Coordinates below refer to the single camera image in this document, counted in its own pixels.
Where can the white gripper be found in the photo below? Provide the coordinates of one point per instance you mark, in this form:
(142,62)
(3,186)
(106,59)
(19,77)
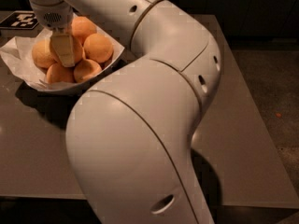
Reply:
(53,17)

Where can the black white fiducial marker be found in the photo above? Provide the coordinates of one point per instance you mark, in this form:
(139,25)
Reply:
(19,20)

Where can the white ceramic bowl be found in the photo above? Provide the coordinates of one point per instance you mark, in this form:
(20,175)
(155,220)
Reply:
(118,49)

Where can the orange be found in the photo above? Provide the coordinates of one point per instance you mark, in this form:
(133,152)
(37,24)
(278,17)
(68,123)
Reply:
(85,70)
(41,54)
(78,51)
(81,28)
(58,73)
(98,48)

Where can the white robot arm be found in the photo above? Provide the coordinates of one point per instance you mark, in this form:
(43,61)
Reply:
(129,136)

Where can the white paper liner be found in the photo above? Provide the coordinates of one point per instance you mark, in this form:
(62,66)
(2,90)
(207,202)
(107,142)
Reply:
(16,54)

